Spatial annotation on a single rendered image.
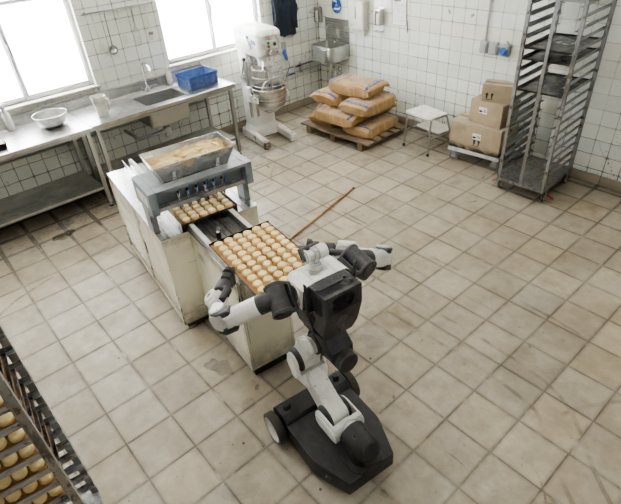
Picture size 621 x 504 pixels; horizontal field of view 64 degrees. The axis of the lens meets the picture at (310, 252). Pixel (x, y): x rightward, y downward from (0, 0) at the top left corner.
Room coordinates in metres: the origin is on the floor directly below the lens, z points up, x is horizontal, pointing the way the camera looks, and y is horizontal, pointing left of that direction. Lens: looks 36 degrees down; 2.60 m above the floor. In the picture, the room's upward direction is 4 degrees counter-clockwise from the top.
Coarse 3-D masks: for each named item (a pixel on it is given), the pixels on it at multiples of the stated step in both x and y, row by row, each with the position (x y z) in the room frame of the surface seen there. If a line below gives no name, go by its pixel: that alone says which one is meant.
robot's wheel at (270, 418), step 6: (264, 414) 1.80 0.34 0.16; (270, 414) 1.77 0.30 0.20; (264, 420) 1.81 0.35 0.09; (270, 420) 1.73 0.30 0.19; (276, 420) 1.73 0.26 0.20; (270, 426) 1.79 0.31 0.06; (276, 426) 1.70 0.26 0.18; (282, 426) 1.70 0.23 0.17; (270, 432) 1.76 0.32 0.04; (276, 432) 1.68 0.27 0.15; (282, 432) 1.68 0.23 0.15; (276, 438) 1.72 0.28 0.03; (282, 438) 1.66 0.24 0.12
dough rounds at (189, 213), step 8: (208, 200) 3.06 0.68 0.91; (216, 200) 3.03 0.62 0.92; (224, 200) 3.01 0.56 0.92; (176, 208) 2.95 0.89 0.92; (184, 208) 2.96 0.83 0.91; (192, 208) 2.97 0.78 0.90; (200, 208) 2.93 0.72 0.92; (208, 208) 2.93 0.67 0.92; (216, 208) 2.95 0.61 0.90; (224, 208) 2.94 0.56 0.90; (176, 216) 2.88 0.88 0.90; (184, 216) 2.84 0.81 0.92; (192, 216) 2.83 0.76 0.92; (200, 216) 2.86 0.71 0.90
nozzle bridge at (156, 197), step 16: (240, 160) 3.09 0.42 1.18; (144, 176) 2.95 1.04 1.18; (192, 176) 2.90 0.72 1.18; (208, 176) 2.89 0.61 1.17; (240, 176) 3.10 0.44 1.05; (144, 192) 2.73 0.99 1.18; (160, 192) 2.72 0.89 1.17; (176, 192) 2.86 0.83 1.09; (192, 192) 2.91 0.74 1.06; (208, 192) 2.92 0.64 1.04; (240, 192) 3.18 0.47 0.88; (144, 208) 2.85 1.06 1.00; (160, 208) 2.75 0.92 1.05
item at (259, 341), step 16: (208, 224) 2.85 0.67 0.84; (224, 224) 2.83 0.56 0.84; (192, 240) 2.74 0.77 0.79; (208, 256) 2.52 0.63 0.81; (208, 272) 2.58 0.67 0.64; (208, 288) 2.65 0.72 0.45; (240, 288) 2.21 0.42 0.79; (256, 320) 2.24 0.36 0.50; (272, 320) 2.29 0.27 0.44; (288, 320) 2.35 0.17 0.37; (240, 336) 2.28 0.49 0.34; (256, 336) 2.23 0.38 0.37; (272, 336) 2.29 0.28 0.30; (288, 336) 2.35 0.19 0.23; (240, 352) 2.33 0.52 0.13; (256, 352) 2.22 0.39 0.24; (272, 352) 2.28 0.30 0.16; (256, 368) 2.21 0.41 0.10
